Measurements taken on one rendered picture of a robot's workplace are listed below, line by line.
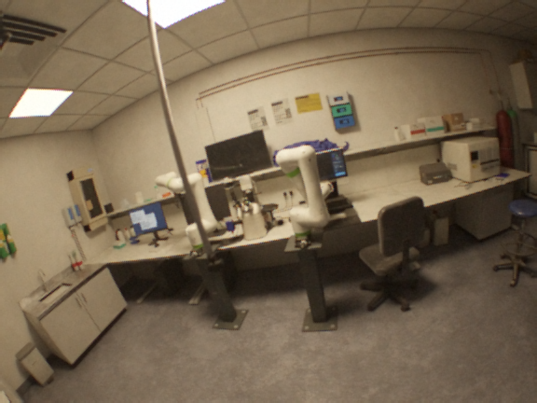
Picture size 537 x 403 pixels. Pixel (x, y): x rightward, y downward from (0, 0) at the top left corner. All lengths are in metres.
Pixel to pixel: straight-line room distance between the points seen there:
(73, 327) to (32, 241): 1.18
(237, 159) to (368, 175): 1.52
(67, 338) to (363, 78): 4.40
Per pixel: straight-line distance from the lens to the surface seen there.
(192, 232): 1.92
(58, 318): 2.84
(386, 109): 2.96
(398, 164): 2.88
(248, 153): 2.55
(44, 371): 3.23
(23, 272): 3.30
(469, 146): 2.66
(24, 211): 3.39
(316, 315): 2.02
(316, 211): 1.43
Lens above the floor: 1.50
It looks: 13 degrees down
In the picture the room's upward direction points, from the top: 15 degrees counter-clockwise
